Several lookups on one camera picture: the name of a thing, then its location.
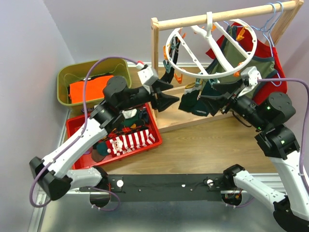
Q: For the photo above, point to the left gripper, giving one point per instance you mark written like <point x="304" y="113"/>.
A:
<point x="163" y="100"/>

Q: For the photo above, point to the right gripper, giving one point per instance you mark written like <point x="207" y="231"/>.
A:
<point x="214" y="102"/>

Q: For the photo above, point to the teal clothes peg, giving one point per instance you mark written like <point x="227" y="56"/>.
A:
<point x="213" y="81"/>
<point x="198" y="83"/>

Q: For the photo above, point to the dark green sock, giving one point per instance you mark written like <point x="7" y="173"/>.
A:
<point x="200" y="109"/>

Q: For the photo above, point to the green sock yellow cuff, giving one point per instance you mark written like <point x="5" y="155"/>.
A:
<point x="189" y="98"/>

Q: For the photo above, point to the white round clip hanger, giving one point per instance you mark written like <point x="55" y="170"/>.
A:
<point x="207" y="35"/>

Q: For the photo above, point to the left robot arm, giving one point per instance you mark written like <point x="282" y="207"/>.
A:
<point x="54" y="174"/>

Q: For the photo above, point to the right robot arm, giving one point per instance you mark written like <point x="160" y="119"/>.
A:
<point x="291" y="208"/>

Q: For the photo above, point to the wooden clothes rack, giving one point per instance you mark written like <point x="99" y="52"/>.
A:
<point x="173" y="119"/>

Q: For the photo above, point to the orange clothes peg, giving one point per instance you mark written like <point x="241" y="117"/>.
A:
<point x="179" y="78"/>

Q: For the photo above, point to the black striped sock pair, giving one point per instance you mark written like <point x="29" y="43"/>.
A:
<point x="173" y="53"/>

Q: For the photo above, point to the red shirt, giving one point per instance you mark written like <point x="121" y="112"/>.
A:
<point x="262" y="90"/>

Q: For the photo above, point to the argyle patterned sock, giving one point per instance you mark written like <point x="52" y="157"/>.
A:
<point x="125" y="130"/>

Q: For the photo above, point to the orange folded garment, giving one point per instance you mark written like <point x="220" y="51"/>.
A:
<point x="94" y="89"/>

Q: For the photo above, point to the red white striped santa sock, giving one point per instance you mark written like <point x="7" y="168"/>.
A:
<point x="123" y="144"/>

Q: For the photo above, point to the red plastic tray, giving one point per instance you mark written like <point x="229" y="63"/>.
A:
<point x="143" y="113"/>

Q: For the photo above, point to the olive green plastic bin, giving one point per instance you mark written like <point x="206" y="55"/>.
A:
<point x="78" y="72"/>

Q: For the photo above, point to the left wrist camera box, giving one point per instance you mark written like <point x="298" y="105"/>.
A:
<point x="147" y="74"/>

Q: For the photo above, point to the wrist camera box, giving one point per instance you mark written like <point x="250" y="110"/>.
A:
<point x="249" y="80"/>
<point x="147" y="74"/>

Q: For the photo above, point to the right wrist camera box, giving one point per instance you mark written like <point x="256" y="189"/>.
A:
<point x="249" y="80"/>

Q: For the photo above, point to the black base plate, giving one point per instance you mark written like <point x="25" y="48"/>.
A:
<point x="167" y="187"/>

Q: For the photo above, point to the blue wire hanger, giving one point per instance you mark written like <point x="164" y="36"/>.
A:
<point x="267" y="28"/>

